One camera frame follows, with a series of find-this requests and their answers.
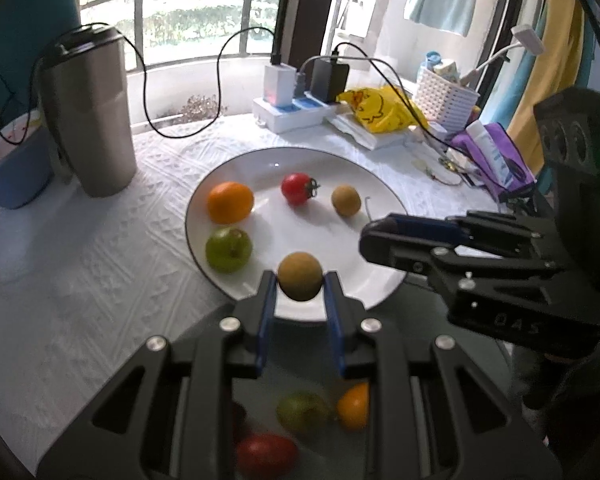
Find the white tissue pack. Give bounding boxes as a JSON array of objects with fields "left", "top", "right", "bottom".
[{"left": 327, "top": 113, "right": 424, "bottom": 151}]

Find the purple cloth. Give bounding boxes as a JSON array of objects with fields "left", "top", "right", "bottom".
[{"left": 451, "top": 120, "right": 535, "bottom": 203}]

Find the brown round fruit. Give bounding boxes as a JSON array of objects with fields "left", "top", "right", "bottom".
[
  {"left": 330, "top": 184, "right": 362, "bottom": 218},
  {"left": 277, "top": 252, "right": 323, "bottom": 302}
]

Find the black power adapter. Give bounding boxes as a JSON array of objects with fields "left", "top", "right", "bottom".
[{"left": 310, "top": 60, "right": 350, "bottom": 104}]

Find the white lace tablecloth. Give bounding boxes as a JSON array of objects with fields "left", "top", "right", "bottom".
[{"left": 0, "top": 115, "right": 495, "bottom": 471}]

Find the white round plate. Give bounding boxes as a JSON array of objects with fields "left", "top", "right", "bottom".
[{"left": 185, "top": 148, "right": 405, "bottom": 309}]

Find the orange fruit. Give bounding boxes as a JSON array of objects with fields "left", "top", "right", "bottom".
[{"left": 207, "top": 181, "right": 254, "bottom": 224}]

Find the green apple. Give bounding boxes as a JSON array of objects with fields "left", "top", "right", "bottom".
[{"left": 204, "top": 226, "right": 252, "bottom": 274}]

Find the red tomato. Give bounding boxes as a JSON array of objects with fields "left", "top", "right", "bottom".
[{"left": 280, "top": 172, "right": 320, "bottom": 206}]

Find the white desk lamp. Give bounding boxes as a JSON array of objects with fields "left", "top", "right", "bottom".
[{"left": 460, "top": 24, "right": 545, "bottom": 87}]

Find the white plastic basket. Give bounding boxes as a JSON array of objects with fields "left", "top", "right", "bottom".
[{"left": 413, "top": 67, "right": 479, "bottom": 133}]

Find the grey round placemat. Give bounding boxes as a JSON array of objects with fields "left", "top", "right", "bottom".
[{"left": 179, "top": 278, "right": 514, "bottom": 480}]

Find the blue plastic bowl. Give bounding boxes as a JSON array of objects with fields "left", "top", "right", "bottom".
[{"left": 0, "top": 108, "right": 53, "bottom": 209}]

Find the teal curtain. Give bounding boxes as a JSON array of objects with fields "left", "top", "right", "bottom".
[{"left": 0, "top": 0, "right": 80, "bottom": 122}]

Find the black charging cable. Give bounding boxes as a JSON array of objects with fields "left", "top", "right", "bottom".
[{"left": 0, "top": 22, "right": 284, "bottom": 146}]

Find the steel travel mug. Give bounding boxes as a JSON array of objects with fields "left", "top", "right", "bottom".
[{"left": 36, "top": 24, "right": 137, "bottom": 197}]

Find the white charger plug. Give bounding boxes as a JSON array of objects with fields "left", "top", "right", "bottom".
[{"left": 263, "top": 63, "right": 297, "bottom": 107}]

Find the yellow duck plastic bag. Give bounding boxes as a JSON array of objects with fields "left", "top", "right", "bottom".
[{"left": 336, "top": 86, "right": 429, "bottom": 134}]

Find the white lotion tube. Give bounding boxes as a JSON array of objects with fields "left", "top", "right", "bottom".
[{"left": 466, "top": 120, "right": 513, "bottom": 188}]

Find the white power strip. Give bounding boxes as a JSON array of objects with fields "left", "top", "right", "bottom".
[{"left": 252, "top": 93, "right": 337, "bottom": 134}]

